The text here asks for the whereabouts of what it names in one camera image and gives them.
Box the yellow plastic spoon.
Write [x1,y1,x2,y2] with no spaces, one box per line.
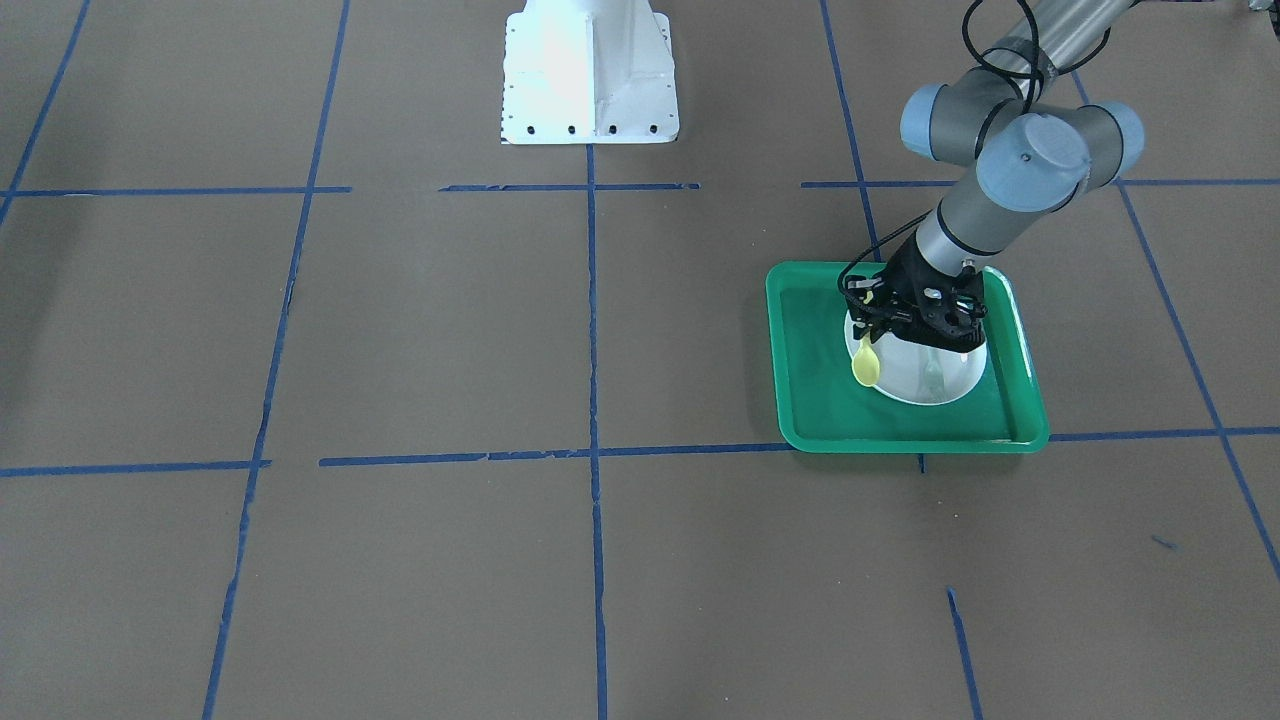
[850,333,881,388]

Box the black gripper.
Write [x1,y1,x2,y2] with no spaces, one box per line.
[838,242,987,354]

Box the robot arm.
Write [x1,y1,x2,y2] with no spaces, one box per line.
[837,1,1146,354]

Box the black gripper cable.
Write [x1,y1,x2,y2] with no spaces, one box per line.
[836,0,1051,301]

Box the green plastic tray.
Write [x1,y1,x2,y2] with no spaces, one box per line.
[765,261,1050,454]

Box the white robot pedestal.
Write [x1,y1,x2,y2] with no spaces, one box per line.
[499,1,681,146]

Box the white round plate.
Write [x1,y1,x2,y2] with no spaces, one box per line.
[855,332,989,406]

